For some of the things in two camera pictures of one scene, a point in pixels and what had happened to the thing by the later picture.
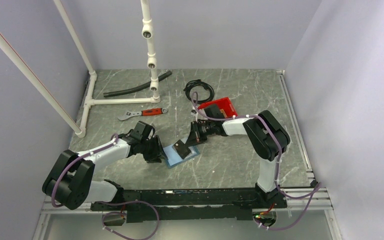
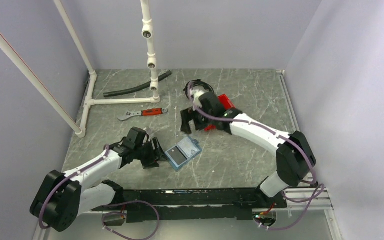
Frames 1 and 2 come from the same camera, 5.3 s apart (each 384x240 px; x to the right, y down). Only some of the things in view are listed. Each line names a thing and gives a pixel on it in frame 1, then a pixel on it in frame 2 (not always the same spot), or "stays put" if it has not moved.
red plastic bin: x=223 y=103 stays put
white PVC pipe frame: x=80 y=126 stays put
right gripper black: x=194 y=137 -> x=188 y=115
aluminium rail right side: x=315 y=198 stays put
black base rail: x=145 y=206 stays put
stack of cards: x=182 y=149 -> x=177 y=155
